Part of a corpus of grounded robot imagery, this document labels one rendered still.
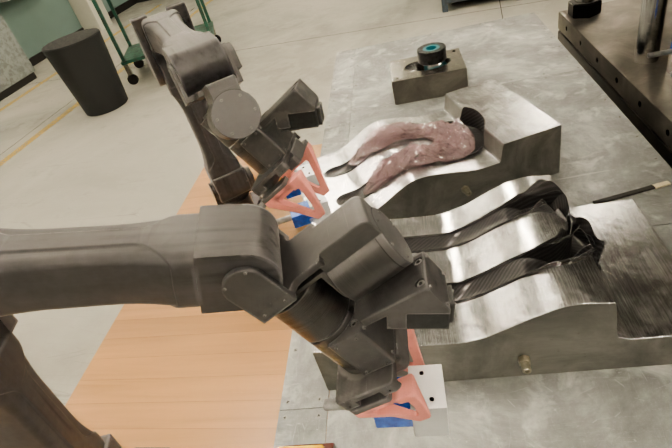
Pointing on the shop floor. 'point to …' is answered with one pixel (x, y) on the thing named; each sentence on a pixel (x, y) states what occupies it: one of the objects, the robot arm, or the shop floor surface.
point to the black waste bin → (87, 71)
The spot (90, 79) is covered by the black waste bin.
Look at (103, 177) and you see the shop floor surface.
